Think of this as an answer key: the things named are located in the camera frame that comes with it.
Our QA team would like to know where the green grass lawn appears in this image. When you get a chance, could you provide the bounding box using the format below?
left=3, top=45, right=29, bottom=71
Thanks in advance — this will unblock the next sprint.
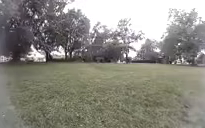
left=0, top=61, right=205, bottom=128

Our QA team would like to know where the row of trees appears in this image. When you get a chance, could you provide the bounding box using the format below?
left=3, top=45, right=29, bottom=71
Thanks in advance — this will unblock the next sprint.
left=0, top=0, right=205, bottom=66

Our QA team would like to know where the white building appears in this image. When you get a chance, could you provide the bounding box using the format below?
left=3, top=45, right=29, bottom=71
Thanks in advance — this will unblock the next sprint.
left=0, top=46, right=66, bottom=64

